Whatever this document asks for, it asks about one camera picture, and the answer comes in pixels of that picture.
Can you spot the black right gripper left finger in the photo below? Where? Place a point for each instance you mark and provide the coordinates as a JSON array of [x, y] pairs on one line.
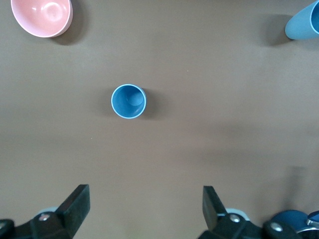
[[69, 214]]

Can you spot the dark blue saucepan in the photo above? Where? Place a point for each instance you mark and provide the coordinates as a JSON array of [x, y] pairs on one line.
[[289, 219]]

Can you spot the pink bowl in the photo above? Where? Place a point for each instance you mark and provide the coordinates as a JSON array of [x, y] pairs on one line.
[[41, 16]]

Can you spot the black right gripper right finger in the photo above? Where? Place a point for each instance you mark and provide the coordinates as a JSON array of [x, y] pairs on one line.
[[216, 221]]

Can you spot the glass lid with blue knob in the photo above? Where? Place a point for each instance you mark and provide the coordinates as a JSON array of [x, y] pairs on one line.
[[314, 216]]

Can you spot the blue cup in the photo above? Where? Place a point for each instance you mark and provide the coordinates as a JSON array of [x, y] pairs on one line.
[[128, 102], [301, 25]]

